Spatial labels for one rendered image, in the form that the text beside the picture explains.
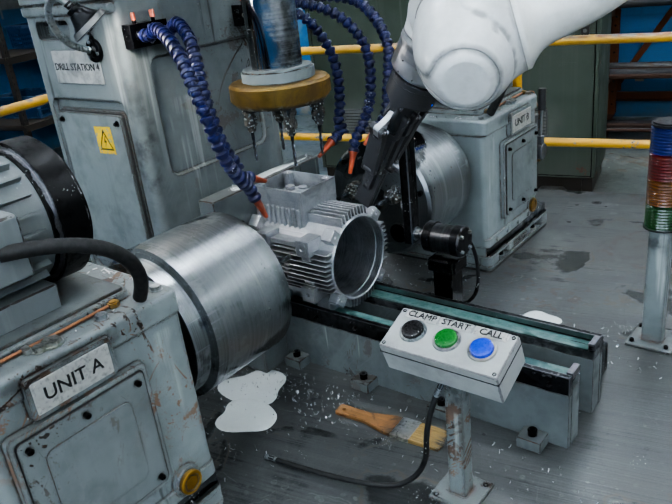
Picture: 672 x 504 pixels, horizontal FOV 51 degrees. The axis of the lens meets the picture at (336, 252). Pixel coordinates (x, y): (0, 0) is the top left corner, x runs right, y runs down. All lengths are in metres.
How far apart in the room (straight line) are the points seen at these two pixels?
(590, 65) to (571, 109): 0.27
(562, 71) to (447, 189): 2.95
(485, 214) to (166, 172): 0.72
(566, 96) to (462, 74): 3.64
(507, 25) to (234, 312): 0.54
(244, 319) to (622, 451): 0.60
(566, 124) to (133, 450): 3.79
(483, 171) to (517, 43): 0.82
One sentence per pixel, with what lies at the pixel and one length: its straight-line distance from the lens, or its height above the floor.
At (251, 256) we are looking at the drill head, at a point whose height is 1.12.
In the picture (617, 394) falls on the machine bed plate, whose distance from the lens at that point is 1.30.
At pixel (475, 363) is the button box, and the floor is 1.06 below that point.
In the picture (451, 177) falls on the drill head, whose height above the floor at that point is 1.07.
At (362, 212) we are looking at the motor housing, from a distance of 1.28.
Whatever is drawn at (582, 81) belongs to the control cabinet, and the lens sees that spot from 4.37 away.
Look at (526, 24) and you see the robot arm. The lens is 0.81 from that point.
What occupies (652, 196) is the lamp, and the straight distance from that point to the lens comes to 1.31.
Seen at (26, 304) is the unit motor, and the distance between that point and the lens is 0.90.
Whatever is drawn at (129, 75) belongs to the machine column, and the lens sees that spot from 1.30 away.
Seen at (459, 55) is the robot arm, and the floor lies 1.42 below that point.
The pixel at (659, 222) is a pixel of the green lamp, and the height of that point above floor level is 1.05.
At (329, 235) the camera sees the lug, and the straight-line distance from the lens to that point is 1.21.
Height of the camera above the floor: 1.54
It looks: 23 degrees down
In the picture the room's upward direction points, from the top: 7 degrees counter-clockwise
